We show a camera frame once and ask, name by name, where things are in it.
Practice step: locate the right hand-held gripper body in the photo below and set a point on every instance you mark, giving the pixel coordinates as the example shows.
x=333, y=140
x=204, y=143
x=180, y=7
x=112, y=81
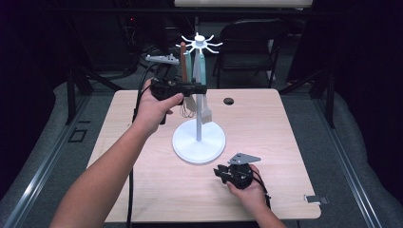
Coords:
x=239, y=174

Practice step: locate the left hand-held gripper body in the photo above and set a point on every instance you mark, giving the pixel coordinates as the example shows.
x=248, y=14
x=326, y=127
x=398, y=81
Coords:
x=166, y=85

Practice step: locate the white utensil rack stand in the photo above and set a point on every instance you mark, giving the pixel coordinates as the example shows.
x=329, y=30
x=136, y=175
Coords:
x=199, y=142

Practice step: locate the person's right hand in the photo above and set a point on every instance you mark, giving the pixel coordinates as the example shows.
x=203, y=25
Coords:
x=250, y=194

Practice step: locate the person's left hand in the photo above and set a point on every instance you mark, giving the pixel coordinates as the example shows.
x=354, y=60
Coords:
x=152, y=110

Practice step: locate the black folding chair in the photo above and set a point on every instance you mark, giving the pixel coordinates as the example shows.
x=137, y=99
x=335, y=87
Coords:
x=250, y=41

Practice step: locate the black metal stand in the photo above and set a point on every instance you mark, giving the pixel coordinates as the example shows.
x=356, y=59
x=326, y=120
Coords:
x=331, y=98
x=71, y=95

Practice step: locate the grey metal table bracket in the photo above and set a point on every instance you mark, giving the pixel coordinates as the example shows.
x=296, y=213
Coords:
x=316, y=199

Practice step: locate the aluminium floor rail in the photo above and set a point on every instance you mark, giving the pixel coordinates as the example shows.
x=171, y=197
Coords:
x=348, y=171
x=41, y=171

